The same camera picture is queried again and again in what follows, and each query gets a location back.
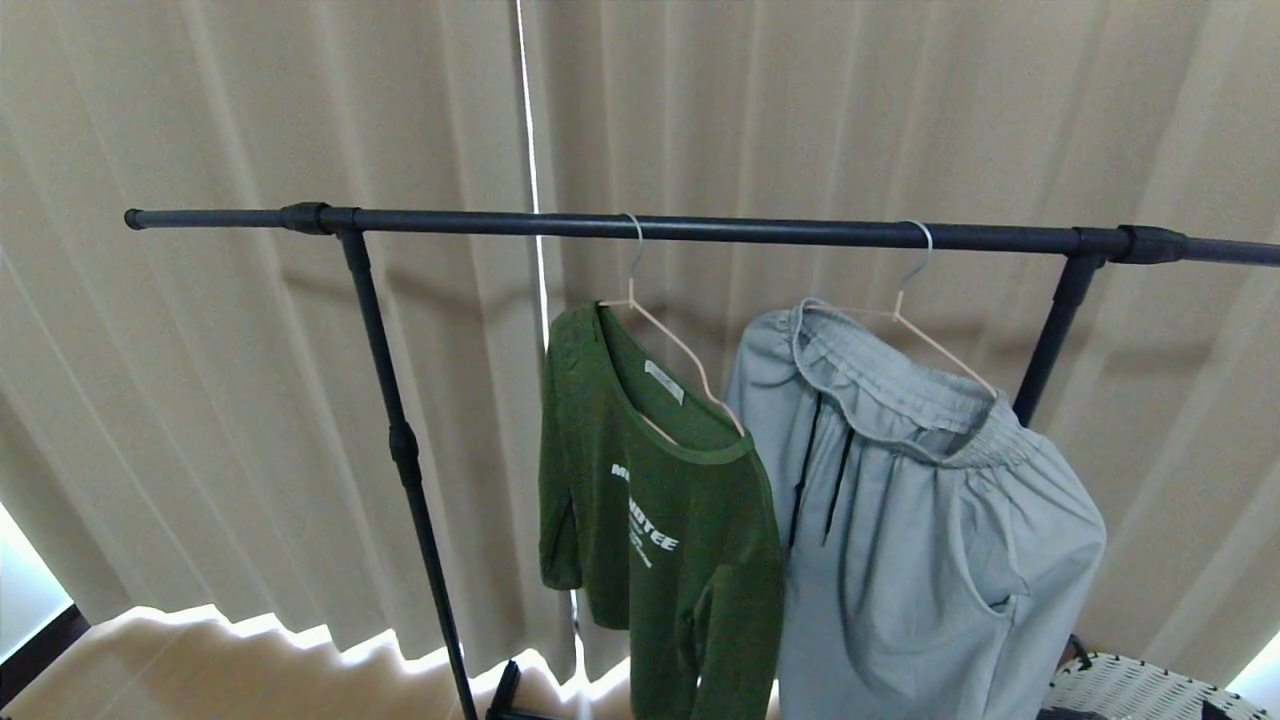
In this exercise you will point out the pink clothes hanger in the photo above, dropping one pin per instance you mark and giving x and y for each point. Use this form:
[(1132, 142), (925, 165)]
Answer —
[(920, 335), (680, 345)]

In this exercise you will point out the green long-sleeved shirt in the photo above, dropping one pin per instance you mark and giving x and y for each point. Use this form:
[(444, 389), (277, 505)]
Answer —
[(660, 540)]

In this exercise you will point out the pale blue garment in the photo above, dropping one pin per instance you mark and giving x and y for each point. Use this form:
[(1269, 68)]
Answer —
[(930, 560)]

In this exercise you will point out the black clothes rack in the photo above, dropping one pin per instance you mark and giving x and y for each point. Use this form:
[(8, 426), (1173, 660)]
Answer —
[(700, 230)]

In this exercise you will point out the white laundry basket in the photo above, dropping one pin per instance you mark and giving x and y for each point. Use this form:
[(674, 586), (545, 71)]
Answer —
[(1140, 690)]

